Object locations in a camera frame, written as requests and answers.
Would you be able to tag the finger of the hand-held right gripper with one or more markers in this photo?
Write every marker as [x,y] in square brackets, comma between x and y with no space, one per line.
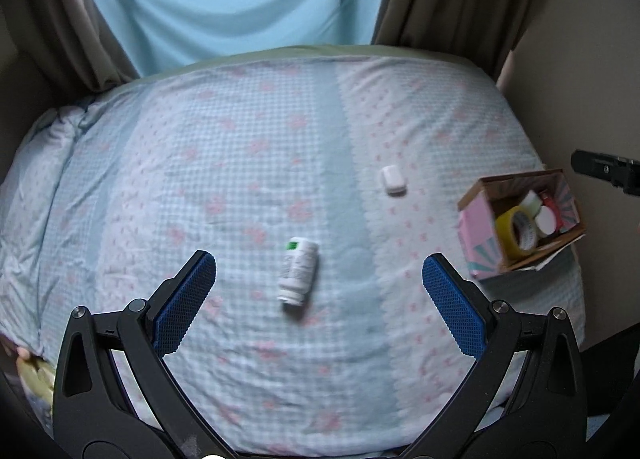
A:
[602,168]

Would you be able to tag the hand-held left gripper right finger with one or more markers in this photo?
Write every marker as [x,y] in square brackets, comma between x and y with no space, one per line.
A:
[452,304]

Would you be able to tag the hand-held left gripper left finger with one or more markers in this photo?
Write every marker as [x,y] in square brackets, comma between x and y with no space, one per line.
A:
[185,304]

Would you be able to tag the red carton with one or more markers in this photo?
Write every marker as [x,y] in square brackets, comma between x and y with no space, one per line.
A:
[550,201]

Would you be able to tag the pink cardboard box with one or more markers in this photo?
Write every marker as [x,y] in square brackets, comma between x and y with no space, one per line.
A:
[477,239]

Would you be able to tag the round pale blue lid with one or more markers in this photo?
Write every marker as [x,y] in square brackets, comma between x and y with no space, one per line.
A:
[546,222]

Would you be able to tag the yellow tape roll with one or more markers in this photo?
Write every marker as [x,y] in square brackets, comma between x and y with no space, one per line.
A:
[515,234]

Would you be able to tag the white bottle with green label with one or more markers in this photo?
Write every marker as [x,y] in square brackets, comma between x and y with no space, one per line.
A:
[298,269]

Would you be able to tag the checked floral bed sheet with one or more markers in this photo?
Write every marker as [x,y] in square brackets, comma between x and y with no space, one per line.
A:
[240,179]

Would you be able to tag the yellow printed cloth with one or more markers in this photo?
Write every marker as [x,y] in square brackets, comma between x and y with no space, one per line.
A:
[30,379]

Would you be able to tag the light blue pillow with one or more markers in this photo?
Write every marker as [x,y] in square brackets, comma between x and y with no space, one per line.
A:
[45,199]

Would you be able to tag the brown curtains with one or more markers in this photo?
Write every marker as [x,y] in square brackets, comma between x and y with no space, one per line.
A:
[450,4]

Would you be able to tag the green mattress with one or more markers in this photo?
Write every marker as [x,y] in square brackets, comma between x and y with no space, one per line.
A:
[310,53]

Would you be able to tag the grey curtain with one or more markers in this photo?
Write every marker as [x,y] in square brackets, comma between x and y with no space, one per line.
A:
[65,29]

